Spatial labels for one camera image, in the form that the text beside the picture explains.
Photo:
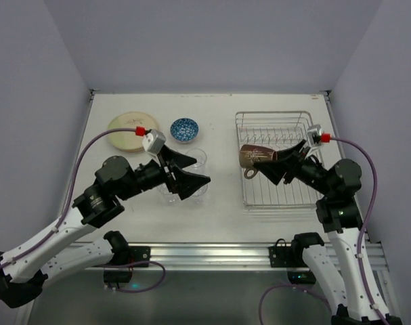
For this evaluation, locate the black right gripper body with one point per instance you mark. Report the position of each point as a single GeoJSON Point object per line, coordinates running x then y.
{"type": "Point", "coordinates": [296, 165]}

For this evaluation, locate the brown striped ceramic cup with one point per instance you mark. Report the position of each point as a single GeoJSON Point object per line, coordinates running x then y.
{"type": "Point", "coordinates": [251, 154]}

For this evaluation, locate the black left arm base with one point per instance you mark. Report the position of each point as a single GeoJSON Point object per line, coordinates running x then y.
{"type": "Point", "coordinates": [134, 259]}

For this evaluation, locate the blue patterned bowl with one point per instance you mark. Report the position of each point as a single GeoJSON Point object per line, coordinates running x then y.
{"type": "Point", "coordinates": [184, 130]}

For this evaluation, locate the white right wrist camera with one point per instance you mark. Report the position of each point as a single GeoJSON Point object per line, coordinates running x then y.
{"type": "Point", "coordinates": [316, 138]}

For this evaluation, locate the steel wire dish rack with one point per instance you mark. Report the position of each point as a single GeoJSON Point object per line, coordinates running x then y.
{"type": "Point", "coordinates": [279, 131]}

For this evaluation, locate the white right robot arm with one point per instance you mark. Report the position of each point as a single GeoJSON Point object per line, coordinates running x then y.
{"type": "Point", "coordinates": [349, 288]}

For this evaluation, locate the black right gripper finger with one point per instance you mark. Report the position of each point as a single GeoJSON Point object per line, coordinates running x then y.
{"type": "Point", "coordinates": [276, 171]}
{"type": "Point", "coordinates": [284, 154]}

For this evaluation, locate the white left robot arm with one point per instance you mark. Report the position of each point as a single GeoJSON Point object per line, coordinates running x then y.
{"type": "Point", "coordinates": [30, 267]}

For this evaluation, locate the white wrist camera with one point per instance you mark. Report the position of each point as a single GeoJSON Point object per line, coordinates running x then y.
{"type": "Point", "coordinates": [316, 138]}
{"type": "Point", "coordinates": [153, 142]}

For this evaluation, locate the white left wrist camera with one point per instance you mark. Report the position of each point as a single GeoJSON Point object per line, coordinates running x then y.
{"type": "Point", "coordinates": [153, 142]}

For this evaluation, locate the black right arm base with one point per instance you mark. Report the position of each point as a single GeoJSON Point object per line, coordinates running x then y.
{"type": "Point", "coordinates": [281, 255]}

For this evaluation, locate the aluminium mounting rail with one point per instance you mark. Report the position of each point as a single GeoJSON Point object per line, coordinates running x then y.
{"type": "Point", "coordinates": [209, 256]}

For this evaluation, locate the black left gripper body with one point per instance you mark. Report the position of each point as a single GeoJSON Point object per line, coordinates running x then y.
{"type": "Point", "coordinates": [169, 174]}

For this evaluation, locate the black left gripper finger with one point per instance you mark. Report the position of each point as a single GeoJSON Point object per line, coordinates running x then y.
{"type": "Point", "coordinates": [188, 183]}
{"type": "Point", "coordinates": [176, 160]}

